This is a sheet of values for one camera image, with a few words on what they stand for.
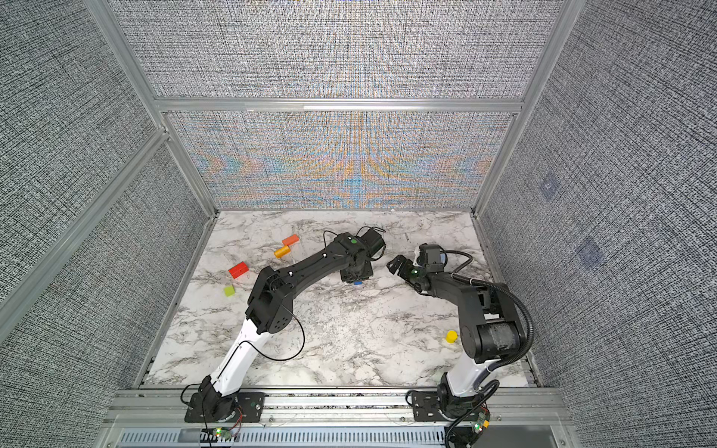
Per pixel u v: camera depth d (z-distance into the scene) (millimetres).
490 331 470
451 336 837
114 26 718
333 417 731
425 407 731
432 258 767
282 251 1062
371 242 766
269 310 582
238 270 1000
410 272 854
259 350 563
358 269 798
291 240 1102
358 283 991
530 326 439
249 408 737
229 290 970
